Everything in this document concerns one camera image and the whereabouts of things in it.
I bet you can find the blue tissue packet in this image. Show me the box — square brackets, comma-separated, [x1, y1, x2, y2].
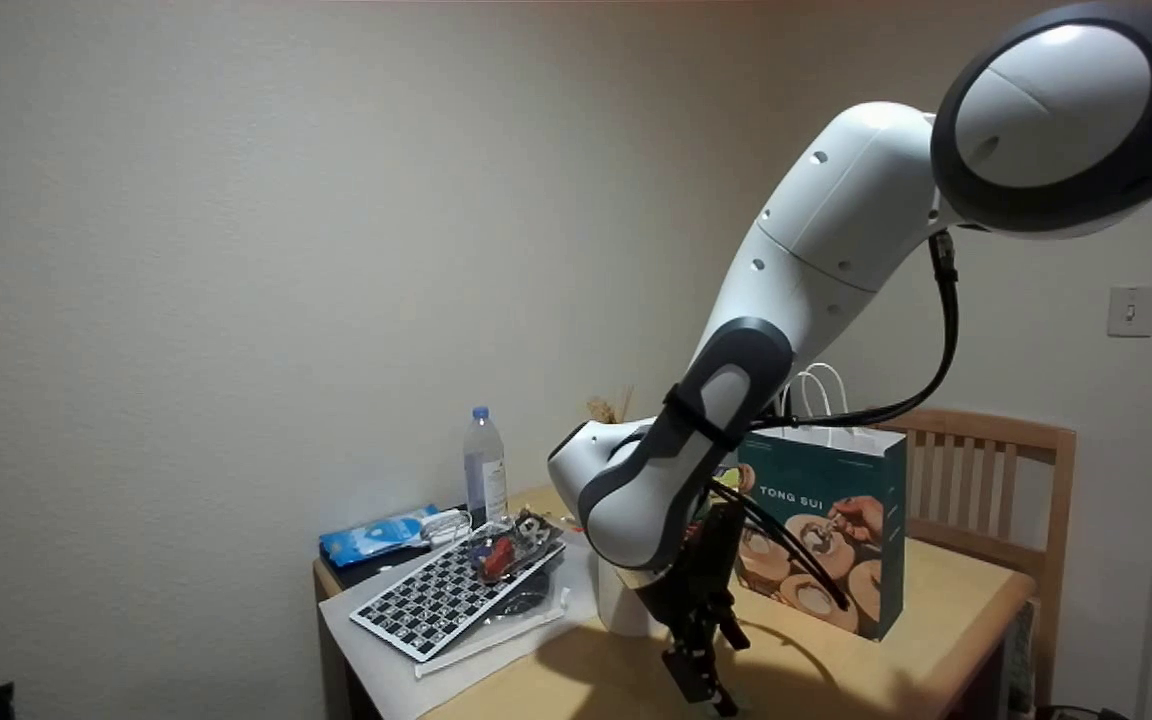
[317, 501, 473, 586]

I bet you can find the black white checkerboard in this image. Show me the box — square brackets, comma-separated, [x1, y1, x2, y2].
[349, 511, 570, 663]

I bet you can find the small red object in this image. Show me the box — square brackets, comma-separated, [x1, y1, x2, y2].
[473, 531, 520, 586]

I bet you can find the wooden chair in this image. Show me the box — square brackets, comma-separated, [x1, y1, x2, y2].
[888, 405, 1083, 714]

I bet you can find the white wall switch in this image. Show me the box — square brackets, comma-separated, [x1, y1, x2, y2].
[1104, 282, 1152, 345]

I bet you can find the wooden chopsticks bunch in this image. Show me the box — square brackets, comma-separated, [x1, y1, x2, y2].
[580, 385, 647, 434]

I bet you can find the clear plastic water bottle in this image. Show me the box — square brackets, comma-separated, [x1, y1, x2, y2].
[459, 405, 512, 535]

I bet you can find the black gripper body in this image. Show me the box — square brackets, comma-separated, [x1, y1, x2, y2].
[638, 501, 752, 659]

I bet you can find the teal printed paper bag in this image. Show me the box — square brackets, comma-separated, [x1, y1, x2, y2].
[733, 356, 914, 644]

